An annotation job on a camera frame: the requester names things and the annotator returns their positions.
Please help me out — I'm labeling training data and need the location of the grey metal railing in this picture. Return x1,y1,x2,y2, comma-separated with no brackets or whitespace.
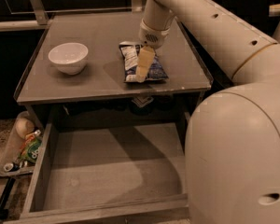
0,0,146,32

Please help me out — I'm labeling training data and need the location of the green snack bag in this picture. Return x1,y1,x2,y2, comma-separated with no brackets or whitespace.
19,137,42,163

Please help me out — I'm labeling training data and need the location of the black stand leg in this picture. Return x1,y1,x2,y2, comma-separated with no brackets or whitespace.
0,177,15,220

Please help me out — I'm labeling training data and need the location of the beige round object in bin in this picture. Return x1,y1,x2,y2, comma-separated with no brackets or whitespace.
15,118,35,139

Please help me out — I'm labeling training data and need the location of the blue chip bag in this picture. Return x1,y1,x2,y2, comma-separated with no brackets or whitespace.
119,41,168,82

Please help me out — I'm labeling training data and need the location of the open grey top drawer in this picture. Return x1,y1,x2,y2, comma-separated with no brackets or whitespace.
7,111,189,224

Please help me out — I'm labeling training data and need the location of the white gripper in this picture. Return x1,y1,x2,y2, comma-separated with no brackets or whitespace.
136,19,171,83

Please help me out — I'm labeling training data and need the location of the white ceramic bowl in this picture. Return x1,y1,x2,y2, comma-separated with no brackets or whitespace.
48,43,89,75

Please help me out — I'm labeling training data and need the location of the grey cabinet with table top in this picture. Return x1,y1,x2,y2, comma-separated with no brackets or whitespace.
15,12,212,127

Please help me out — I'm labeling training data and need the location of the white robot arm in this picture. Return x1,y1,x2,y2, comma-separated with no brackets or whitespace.
139,0,280,224

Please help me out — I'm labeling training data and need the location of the metal can in bin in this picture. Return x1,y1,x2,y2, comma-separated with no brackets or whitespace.
4,162,20,173

